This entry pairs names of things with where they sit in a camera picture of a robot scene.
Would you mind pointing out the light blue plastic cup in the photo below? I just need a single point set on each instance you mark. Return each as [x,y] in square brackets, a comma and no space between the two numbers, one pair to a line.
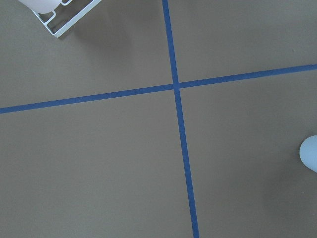
[308,153]

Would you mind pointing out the white wire cup rack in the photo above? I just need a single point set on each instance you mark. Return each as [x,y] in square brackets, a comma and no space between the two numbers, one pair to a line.
[69,12]

